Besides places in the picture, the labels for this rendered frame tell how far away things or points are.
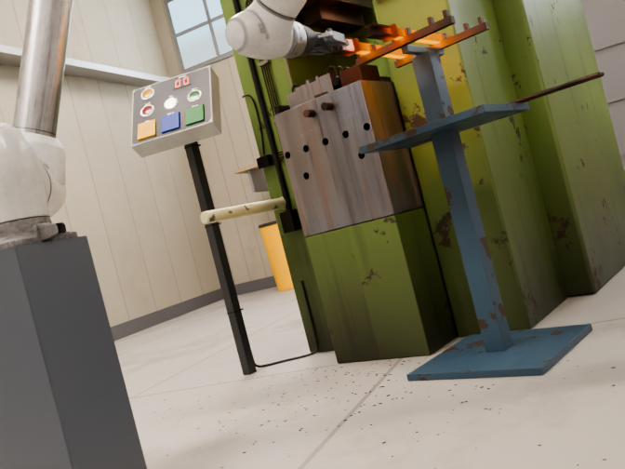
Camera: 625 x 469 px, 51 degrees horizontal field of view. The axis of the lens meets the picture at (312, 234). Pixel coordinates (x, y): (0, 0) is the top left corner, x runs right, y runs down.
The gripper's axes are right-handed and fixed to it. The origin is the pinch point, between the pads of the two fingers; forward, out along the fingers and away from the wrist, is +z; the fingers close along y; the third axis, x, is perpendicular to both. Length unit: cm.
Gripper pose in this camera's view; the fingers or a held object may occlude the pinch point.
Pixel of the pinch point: (342, 46)
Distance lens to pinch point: 184.2
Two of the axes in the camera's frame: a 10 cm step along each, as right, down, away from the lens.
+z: 6.2, -1.6, 7.7
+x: -2.4, -9.7, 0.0
